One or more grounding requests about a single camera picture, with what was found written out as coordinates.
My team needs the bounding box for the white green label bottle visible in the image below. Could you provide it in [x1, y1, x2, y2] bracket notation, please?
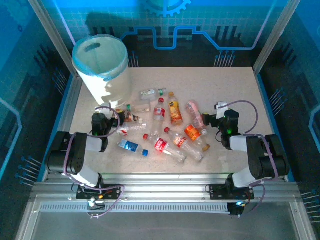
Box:
[138, 87, 167, 98]

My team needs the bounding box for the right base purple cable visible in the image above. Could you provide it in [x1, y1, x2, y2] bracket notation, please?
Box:
[237, 183, 267, 218]

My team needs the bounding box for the blue label bottle blue cap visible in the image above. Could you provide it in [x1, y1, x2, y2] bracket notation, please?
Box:
[117, 139, 150, 157]

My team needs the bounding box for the brown label bottle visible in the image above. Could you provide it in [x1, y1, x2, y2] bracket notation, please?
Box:
[122, 109, 144, 124]

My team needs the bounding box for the aluminium side rail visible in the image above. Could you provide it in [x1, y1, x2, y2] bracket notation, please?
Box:
[41, 74, 85, 182]

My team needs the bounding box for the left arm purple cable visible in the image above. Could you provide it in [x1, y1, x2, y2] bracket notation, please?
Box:
[63, 106, 121, 179]

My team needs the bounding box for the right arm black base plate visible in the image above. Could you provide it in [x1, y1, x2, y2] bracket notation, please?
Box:
[208, 183, 255, 201]

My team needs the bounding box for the orange juice bottle yellow cap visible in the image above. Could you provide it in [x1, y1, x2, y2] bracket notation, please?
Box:
[167, 91, 184, 126]

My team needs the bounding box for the cola bottle red label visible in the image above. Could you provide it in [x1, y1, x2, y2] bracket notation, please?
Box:
[142, 133, 188, 164]
[151, 97, 166, 136]

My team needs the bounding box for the red white label bottle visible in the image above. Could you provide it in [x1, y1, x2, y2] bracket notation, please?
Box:
[163, 127, 205, 162]

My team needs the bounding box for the grey metal shelf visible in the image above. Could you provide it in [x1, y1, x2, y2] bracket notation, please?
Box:
[14, 194, 318, 240]

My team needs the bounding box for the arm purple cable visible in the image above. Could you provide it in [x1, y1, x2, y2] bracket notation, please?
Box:
[63, 106, 121, 179]
[224, 100, 280, 187]

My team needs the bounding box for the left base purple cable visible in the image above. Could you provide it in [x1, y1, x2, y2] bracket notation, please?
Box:
[86, 184, 126, 220]

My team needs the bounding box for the black base connector box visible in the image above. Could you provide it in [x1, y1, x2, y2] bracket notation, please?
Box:
[86, 198, 106, 211]
[228, 201, 245, 218]

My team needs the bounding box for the aluminium frame post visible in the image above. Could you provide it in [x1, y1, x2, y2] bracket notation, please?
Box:
[252, 0, 302, 75]
[27, 0, 80, 77]

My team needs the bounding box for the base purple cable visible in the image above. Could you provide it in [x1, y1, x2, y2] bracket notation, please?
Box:
[237, 183, 267, 218]
[86, 184, 126, 220]

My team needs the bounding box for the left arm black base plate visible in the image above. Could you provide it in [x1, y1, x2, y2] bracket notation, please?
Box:
[75, 183, 123, 201]

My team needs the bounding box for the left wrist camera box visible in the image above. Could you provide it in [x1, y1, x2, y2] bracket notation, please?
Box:
[95, 102, 113, 114]

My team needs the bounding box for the pink bottle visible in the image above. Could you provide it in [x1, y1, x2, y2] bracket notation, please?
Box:
[185, 99, 209, 136]

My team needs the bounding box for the orange label bottle gold cap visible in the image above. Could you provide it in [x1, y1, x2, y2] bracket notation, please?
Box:
[184, 124, 211, 152]

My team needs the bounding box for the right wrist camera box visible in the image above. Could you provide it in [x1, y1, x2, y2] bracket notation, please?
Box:
[215, 101, 228, 119]

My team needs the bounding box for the clear bottle green cap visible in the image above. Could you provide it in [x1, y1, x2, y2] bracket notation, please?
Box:
[126, 104, 153, 113]

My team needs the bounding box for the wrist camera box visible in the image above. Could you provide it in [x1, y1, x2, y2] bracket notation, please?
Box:
[215, 101, 228, 119]
[95, 102, 113, 114]

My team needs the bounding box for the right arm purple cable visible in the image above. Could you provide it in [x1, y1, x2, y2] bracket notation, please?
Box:
[224, 100, 280, 187]

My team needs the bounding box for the white bin blue liner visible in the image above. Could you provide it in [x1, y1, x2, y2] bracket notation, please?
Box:
[71, 34, 131, 109]

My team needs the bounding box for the slotted cable duct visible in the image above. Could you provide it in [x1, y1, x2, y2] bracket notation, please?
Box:
[38, 202, 232, 215]

